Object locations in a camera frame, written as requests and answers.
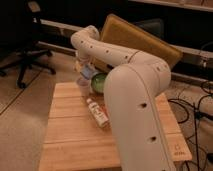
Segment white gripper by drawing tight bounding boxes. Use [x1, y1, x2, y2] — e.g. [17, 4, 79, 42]
[74, 51, 92, 74]

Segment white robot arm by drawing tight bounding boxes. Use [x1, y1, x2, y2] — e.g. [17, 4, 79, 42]
[71, 26, 176, 171]

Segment white ceramic cup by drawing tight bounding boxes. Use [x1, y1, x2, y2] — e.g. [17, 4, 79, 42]
[76, 77, 91, 97]

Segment green bowl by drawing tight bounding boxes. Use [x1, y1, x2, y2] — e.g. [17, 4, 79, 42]
[91, 73, 107, 93]

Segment red white box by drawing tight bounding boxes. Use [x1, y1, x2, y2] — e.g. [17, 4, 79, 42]
[102, 105, 108, 116]

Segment white bottle with red label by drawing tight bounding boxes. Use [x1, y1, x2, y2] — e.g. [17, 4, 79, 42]
[86, 98, 109, 128]

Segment black office chair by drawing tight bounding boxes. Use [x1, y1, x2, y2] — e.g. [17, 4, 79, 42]
[0, 0, 56, 89]

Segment black cables on floor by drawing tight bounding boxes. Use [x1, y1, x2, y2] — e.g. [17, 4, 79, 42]
[167, 76, 213, 171]

